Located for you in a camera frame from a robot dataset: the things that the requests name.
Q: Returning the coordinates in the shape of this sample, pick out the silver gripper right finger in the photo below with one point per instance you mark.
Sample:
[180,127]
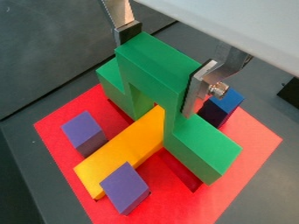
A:
[205,80]

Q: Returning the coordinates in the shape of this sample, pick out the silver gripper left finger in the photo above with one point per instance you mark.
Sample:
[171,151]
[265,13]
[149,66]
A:
[120,16]

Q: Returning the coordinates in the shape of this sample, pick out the green bridge-shaped object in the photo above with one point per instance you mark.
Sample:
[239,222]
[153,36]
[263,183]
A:
[148,75]

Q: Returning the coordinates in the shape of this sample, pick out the black fixture stand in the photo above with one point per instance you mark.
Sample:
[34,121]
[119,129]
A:
[289,92]

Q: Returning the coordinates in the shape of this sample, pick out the red base board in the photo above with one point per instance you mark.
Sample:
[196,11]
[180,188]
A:
[171,204]

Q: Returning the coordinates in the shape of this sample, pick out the blue right rear block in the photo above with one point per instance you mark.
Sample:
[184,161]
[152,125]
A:
[216,110]

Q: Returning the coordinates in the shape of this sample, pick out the yellow long bar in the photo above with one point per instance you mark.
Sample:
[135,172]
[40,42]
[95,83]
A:
[132,146]

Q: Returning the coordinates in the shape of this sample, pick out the purple left front block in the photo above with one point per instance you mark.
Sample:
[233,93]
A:
[84,133]

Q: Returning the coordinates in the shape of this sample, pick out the purple block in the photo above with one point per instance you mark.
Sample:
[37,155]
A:
[125,188]
[84,133]

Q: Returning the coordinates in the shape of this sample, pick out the purple right front block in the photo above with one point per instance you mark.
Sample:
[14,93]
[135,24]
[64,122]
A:
[125,188]

